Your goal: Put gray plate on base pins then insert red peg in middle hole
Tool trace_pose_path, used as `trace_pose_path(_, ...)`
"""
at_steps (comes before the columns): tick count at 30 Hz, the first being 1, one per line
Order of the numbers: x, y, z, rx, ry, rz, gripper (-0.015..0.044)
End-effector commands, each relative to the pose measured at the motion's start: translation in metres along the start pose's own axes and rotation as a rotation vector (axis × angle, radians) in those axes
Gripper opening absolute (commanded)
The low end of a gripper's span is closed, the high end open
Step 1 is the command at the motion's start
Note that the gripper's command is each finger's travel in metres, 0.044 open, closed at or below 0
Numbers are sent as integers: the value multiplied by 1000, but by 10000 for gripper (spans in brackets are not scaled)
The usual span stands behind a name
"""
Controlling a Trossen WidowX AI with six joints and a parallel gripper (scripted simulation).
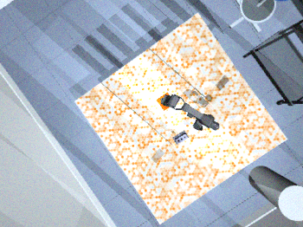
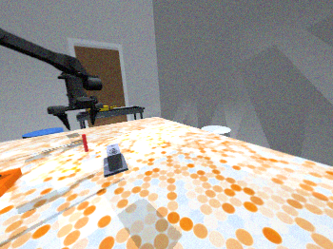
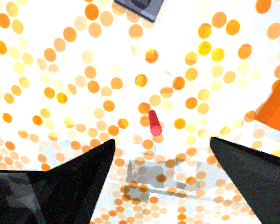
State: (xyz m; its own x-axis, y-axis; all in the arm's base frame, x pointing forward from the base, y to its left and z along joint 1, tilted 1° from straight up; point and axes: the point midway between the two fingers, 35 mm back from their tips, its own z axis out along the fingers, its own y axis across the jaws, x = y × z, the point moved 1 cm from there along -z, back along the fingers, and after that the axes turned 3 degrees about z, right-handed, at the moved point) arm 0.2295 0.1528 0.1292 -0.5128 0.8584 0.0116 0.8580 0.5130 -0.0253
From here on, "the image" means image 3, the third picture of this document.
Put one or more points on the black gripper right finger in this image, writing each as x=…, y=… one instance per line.
x=256, y=174

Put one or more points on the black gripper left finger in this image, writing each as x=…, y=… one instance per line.
x=65, y=194

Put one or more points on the red peg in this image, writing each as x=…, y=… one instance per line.
x=155, y=127

